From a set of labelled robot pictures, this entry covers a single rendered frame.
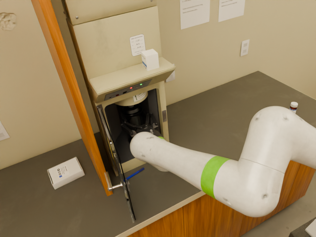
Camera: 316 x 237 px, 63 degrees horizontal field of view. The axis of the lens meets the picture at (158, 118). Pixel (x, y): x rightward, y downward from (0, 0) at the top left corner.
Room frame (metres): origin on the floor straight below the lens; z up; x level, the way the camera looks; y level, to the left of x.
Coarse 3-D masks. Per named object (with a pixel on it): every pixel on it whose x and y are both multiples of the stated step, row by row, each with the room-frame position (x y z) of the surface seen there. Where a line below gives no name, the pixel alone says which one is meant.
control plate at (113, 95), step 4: (148, 80) 0.88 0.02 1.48; (136, 84) 0.86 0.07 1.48; (144, 84) 0.90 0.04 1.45; (148, 84) 0.92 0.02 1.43; (124, 88) 0.84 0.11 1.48; (128, 88) 0.86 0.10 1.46; (132, 88) 0.88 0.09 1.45; (116, 92) 0.83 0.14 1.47; (120, 92) 0.86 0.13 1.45; (128, 92) 0.90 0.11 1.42; (108, 96) 0.84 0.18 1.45; (112, 96) 0.86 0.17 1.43; (116, 96) 0.88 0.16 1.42; (104, 100) 0.86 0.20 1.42
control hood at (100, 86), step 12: (120, 72) 0.90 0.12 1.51; (132, 72) 0.89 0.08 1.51; (144, 72) 0.88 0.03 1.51; (156, 72) 0.87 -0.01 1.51; (168, 72) 0.90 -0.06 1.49; (96, 84) 0.83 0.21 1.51; (108, 84) 0.82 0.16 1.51; (120, 84) 0.81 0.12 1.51; (132, 84) 0.84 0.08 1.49; (96, 96) 0.80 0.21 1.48
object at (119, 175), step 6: (102, 114) 0.81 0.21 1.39; (102, 120) 0.77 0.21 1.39; (108, 132) 0.70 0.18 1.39; (108, 138) 0.67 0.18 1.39; (114, 150) 0.60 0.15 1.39; (114, 156) 0.58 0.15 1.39; (114, 162) 0.72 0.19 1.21; (120, 174) 0.57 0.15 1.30; (120, 180) 0.61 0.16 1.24; (126, 198) 0.57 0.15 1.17; (132, 216) 0.57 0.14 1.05
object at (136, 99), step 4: (144, 92) 1.02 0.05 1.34; (132, 96) 0.97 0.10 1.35; (136, 96) 0.98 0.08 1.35; (140, 96) 0.98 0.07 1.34; (144, 96) 1.00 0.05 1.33; (124, 100) 0.97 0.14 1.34; (128, 100) 0.96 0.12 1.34; (132, 100) 0.97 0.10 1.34; (136, 100) 0.97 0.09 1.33; (140, 100) 0.98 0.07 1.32; (120, 104) 0.96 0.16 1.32; (124, 104) 0.96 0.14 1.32; (128, 104) 0.96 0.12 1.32; (132, 104) 0.96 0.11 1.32
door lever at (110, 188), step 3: (105, 174) 0.67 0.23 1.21; (108, 174) 0.67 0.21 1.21; (105, 177) 0.65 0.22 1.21; (108, 177) 0.65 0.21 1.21; (108, 180) 0.64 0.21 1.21; (108, 183) 0.62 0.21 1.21; (120, 183) 0.61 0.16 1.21; (108, 186) 0.61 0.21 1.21; (111, 186) 0.61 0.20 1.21; (114, 186) 0.61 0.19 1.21; (117, 186) 0.61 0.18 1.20; (120, 186) 0.61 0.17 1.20; (108, 189) 0.60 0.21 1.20; (111, 189) 0.60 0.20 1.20
